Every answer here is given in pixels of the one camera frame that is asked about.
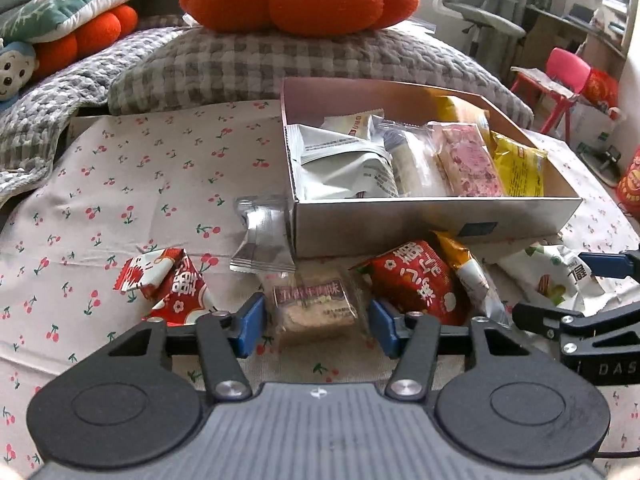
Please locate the clear white biscuit packet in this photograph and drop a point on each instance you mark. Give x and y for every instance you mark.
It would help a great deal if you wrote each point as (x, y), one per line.
(416, 166)

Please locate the silver foil packet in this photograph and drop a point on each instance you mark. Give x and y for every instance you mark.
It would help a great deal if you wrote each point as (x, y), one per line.
(266, 246)

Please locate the cream red label packet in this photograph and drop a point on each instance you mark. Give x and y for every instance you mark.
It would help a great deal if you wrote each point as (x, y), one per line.
(356, 124)

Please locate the white paper bag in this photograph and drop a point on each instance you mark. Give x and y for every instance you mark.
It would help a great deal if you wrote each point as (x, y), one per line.
(591, 128)

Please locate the blue monkey plush toy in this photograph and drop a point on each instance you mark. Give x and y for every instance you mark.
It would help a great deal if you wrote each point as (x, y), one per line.
(18, 62)

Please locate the small orange plush cushion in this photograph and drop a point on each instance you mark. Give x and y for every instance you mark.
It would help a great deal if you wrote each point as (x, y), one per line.
(89, 39)

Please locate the red white candy packet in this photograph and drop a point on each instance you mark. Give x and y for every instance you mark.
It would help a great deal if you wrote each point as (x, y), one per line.
(168, 279)

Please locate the grey checkered quilted cushion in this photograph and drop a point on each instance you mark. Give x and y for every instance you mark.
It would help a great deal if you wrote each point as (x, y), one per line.
(201, 67)

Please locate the white grey office chair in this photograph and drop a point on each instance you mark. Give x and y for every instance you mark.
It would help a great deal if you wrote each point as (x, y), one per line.
(478, 16)

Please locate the white grey nut packet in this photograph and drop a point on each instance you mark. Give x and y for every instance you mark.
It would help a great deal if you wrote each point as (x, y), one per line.
(327, 165)

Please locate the brown label cake packet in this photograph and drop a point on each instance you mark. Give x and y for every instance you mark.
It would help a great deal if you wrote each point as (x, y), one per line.
(314, 303)

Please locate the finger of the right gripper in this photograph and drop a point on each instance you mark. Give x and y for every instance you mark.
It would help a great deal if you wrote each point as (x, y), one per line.
(621, 265)
(552, 323)

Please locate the red chinese snack packet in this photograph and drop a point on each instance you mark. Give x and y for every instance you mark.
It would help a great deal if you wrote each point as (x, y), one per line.
(414, 278)

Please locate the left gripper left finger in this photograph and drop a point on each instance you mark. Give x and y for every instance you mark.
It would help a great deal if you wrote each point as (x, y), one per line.
(224, 338)

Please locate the large yellow snack packet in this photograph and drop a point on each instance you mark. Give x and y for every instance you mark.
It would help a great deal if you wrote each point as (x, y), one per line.
(454, 109)

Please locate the pink clear nougat packet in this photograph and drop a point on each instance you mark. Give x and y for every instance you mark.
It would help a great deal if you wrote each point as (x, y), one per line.
(465, 159)

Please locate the small yellow snack packet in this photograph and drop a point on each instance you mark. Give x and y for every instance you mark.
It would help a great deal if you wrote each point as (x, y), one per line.
(520, 167)

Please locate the green white leaf pillow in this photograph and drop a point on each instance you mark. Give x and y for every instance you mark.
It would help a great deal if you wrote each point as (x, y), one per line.
(41, 21)

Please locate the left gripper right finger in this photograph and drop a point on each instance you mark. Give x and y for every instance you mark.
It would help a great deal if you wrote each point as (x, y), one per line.
(412, 340)

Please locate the cherry print tablecloth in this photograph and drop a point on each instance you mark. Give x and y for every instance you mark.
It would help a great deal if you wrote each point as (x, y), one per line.
(133, 184)

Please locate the red gift bag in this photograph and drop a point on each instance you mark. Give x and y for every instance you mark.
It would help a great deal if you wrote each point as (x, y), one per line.
(601, 90)

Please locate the wooden desk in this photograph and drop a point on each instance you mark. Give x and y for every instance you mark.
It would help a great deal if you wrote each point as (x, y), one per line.
(598, 31)

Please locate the orange white small packet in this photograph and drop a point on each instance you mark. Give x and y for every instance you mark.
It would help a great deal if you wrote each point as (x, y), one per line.
(475, 279)

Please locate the pink red kids chair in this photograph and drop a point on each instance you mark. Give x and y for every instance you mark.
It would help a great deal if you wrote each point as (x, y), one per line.
(563, 79)

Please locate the white black text packet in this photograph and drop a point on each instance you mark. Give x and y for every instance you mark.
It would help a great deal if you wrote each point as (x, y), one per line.
(554, 276)

